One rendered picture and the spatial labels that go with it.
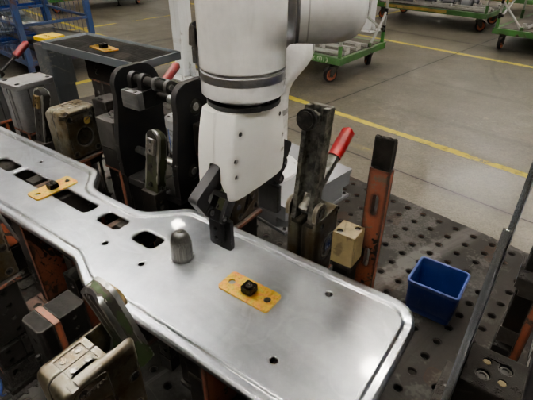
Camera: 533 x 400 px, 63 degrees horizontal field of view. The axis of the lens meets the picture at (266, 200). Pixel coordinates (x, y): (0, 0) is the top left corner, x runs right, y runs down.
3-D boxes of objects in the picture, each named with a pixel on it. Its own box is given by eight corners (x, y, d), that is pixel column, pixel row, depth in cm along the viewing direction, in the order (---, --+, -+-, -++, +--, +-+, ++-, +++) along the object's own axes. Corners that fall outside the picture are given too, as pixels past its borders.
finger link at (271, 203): (271, 151, 55) (271, 196, 59) (256, 160, 53) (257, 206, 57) (293, 158, 54) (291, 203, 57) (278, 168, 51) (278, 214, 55)
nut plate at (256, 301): (216, 286, 60) (216, 280, 59) (234, 271, 62) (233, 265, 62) (266, 314, 55) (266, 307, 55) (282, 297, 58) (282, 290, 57)
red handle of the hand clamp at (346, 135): (289, 204, 65) (336, 121, 69) (293, 210, 67) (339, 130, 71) (313, 213, 63) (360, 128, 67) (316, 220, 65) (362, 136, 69)
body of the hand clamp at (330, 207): (281, 358, 85) (285, 209, 66) (300, 336, 90) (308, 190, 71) (307, 374, 82) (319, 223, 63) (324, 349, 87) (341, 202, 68)
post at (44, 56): (69, 180, 144) (30, 43, 121) (89, 171, 149) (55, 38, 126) (82, 187, 140) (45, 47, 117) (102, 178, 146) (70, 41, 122)
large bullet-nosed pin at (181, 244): (168, 267, 66) (162, 231, 62) (183, 255, 68) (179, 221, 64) (183, 275, 64) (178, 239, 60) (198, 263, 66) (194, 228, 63)
